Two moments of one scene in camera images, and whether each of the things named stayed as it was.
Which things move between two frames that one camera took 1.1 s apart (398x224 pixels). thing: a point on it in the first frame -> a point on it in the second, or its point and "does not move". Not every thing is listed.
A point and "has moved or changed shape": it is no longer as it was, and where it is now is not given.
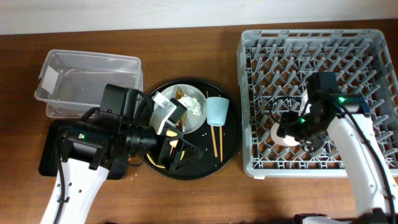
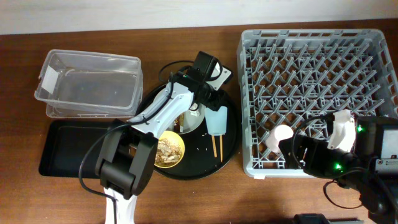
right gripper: [286, 127] -> [316, 147]
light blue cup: [217, 108] has moved or changed shape
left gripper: [174, 163] -> [221, 96]
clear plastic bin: [71, 83] does not move
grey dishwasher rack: [273, 66] does not move
